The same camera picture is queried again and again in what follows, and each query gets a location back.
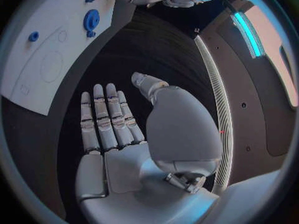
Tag white task board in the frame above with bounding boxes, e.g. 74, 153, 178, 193
0, 0, 118, 116

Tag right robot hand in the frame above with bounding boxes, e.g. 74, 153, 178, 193
75, 72, 223, 224

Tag blue peg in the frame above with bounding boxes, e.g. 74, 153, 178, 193
27, 31, 40, 42

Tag blue gear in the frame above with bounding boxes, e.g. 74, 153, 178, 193
83, 9, 101, 32

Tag glowing light bar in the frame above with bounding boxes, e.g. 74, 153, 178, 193
230, 11, 266, 59

